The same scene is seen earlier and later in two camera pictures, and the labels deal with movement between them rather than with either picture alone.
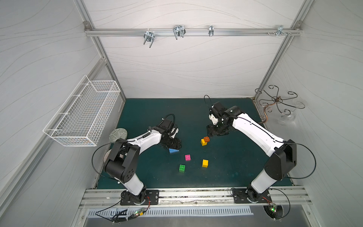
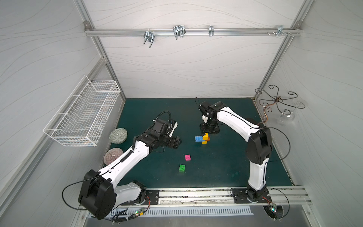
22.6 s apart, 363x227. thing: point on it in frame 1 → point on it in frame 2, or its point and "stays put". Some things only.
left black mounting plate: [150, 197] stays put
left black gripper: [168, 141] stays put
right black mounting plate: [240, 196] stays put
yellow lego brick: [205, 163] → [205, 137]
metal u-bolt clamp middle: [179, 30] stays put
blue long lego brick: [173, 150] → [199, 138]
